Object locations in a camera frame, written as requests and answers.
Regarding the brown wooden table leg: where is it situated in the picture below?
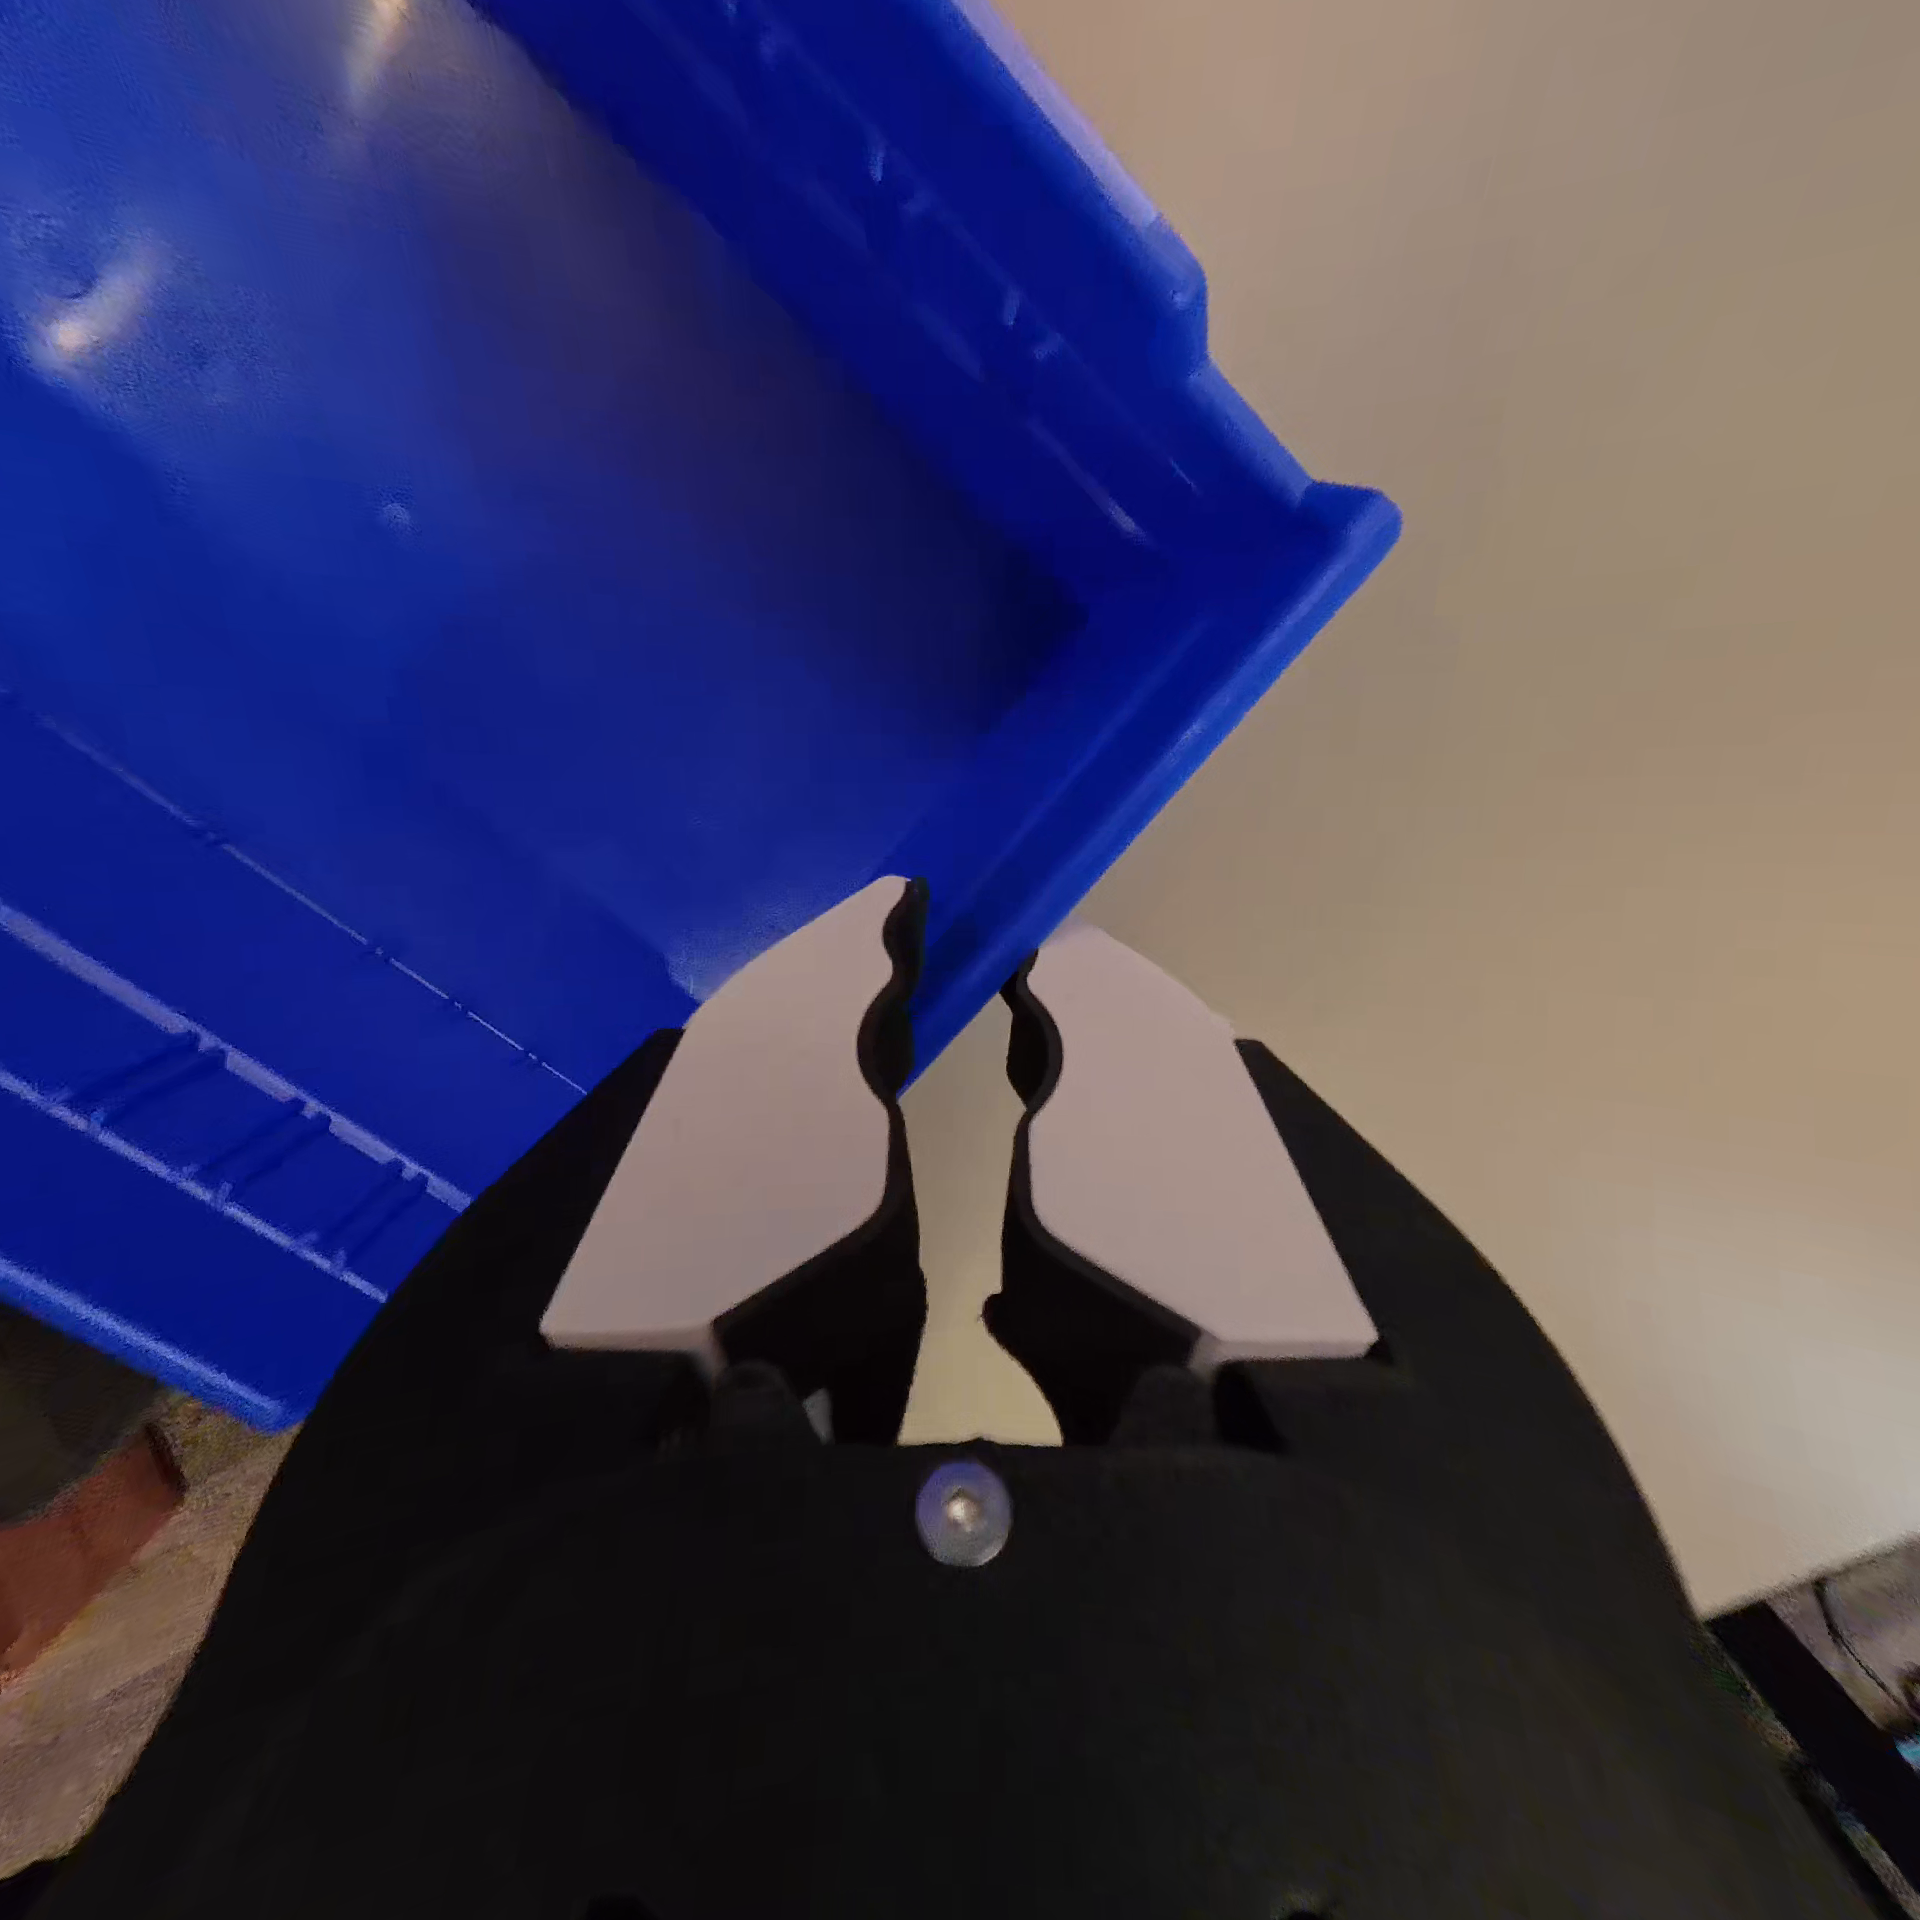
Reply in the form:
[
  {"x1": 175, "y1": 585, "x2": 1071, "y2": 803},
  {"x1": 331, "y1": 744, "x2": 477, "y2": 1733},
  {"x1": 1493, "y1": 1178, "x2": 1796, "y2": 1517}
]
[{"x1": 0, "y1": 1425, "x2": 190, "y2": 1682}]

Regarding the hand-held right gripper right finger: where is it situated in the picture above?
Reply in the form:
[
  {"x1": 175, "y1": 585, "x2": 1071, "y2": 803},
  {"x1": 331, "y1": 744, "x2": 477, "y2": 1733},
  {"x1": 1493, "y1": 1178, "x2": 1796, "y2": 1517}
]
[{"x1": 982, "y1": 923, "x2": 1384, "y2": 1449}]

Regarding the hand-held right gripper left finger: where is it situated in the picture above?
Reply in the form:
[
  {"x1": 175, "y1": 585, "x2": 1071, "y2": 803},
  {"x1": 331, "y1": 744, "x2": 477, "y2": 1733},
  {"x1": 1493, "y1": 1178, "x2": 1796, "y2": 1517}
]
[{"x1": 537, "y1": 874, "x2": 931, "y2": 1449}]

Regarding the blue plastic bin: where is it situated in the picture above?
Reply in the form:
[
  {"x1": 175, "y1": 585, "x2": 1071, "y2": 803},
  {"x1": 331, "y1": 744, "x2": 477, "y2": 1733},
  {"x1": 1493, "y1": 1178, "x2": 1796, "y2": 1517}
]
[{"x1": 0, "y1": 0, "x2": 1405, "y2": 1434}]

